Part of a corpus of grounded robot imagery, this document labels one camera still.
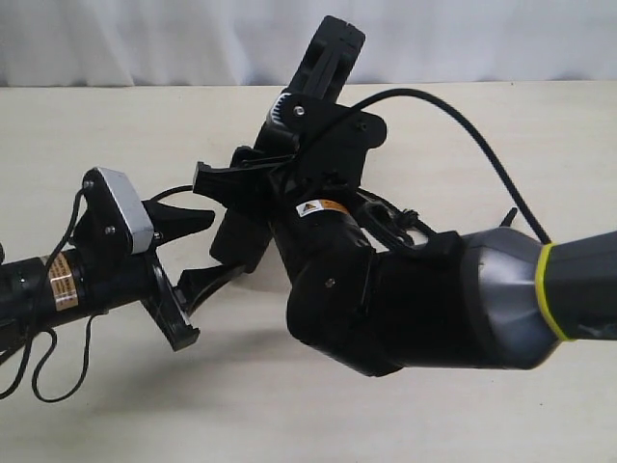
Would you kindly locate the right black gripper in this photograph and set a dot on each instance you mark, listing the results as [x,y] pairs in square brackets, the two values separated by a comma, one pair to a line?
[316,189]

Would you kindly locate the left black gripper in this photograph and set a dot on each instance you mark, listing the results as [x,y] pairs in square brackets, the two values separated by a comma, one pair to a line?
[107,276]

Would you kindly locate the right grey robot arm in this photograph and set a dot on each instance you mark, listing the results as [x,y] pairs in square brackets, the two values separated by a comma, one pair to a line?
[373,287]

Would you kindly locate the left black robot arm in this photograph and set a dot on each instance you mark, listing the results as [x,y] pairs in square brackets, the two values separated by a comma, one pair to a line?
[31,290]

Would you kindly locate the white curtain backdrop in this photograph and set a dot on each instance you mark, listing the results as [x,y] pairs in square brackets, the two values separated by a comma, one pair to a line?
[193,43]

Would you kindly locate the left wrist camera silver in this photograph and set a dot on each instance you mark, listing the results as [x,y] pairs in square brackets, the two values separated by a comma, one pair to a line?
[128,204]

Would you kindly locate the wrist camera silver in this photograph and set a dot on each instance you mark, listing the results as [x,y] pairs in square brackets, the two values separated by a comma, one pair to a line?
[128,204]
[275,127]

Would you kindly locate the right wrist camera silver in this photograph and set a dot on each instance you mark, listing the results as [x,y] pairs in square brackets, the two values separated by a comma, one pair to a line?
[275,127]

